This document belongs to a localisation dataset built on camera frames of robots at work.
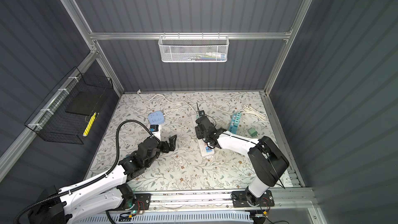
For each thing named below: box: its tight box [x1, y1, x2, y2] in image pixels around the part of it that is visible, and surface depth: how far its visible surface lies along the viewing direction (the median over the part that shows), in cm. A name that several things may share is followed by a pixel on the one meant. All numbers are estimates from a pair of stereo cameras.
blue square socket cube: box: [147, 110, 165, 125], surface depth 105 cm
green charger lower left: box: [247, 127, 259, 138], surface depth 98 cm
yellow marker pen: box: [82, 112, 97, 137], surface depth 70 cm
